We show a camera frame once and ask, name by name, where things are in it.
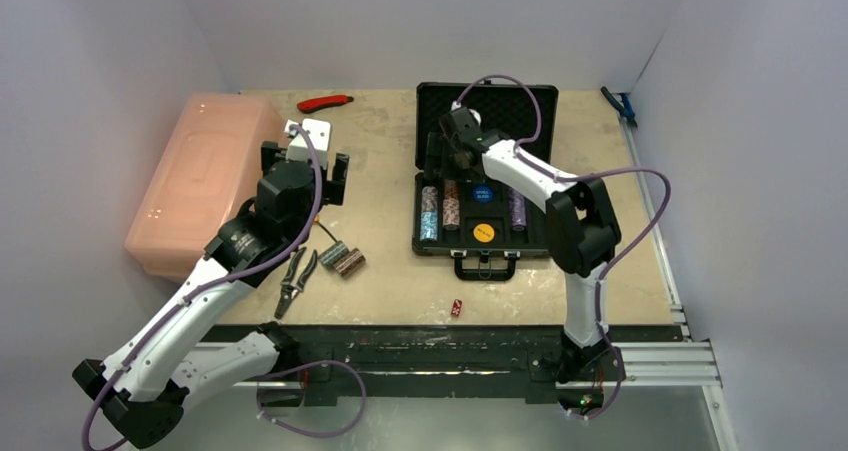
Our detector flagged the orange black chip stack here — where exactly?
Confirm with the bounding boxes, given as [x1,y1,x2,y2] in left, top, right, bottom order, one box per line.
[443,179,460,201]

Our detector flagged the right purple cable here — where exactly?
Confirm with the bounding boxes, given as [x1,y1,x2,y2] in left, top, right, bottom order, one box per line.
[455,74,672,423]

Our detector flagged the yellow big blind button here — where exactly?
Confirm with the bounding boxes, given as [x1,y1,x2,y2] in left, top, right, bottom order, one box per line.
[472,223,497,243]

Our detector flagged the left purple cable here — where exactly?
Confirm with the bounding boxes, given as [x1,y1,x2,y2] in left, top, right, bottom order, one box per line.
[81,123,367,451]

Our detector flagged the pink translucent storage box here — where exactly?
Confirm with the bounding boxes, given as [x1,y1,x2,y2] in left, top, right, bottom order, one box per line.
[125,93,283,283]

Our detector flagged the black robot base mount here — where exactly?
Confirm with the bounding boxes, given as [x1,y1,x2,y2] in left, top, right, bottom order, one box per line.
[198,323,627,410]

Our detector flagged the black poker set case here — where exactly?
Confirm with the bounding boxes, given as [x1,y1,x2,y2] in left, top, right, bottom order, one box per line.
[411,81,559,281]

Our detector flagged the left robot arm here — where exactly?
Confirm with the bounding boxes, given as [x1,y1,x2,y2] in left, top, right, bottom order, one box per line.
[72,141,350,450]

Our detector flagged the brown black chip stack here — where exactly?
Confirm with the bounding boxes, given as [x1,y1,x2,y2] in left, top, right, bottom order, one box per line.
[333,248,366,279]

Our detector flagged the blue handled pliers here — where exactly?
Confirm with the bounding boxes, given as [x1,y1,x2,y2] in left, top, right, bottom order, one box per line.
[600,86,638,129]

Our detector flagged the green terminal block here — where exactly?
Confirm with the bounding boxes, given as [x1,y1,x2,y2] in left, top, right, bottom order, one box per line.
[318,240,349,268]

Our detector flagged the blue small blind button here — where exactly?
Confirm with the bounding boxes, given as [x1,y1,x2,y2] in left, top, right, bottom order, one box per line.
[472,184,495,203]

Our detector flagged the aluminium frame rail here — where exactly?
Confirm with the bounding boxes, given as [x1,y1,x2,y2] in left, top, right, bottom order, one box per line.
[121,339,740,451]

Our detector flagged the black handled pliers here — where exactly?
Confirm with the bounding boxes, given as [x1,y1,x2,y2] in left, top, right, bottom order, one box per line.
[274,248,318,320]

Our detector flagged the red dice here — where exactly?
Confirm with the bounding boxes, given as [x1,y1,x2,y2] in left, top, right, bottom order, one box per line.
[451,299,463,318]

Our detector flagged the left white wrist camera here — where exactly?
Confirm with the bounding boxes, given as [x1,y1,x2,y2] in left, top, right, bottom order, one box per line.
[284,118,332,169]

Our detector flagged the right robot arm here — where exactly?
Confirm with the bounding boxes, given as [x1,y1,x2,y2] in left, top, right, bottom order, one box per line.
[428,106,622,382]

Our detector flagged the blue chip stack in case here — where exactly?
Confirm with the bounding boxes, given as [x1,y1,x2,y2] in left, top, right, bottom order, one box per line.
[421,186,439,213]

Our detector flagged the red utility knife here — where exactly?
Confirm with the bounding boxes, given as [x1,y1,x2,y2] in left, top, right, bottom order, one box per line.
[296,94,355,115]

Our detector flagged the purple chip stack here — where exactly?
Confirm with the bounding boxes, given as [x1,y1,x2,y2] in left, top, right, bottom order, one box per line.
[509,188,527,232]

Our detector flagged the purple cable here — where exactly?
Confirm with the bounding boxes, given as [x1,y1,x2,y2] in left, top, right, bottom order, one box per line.
[455,74,672,423]
[81,123,367,451]

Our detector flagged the light blue chip stack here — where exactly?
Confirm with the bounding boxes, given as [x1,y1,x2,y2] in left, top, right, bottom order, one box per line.
[419,211,439,241]

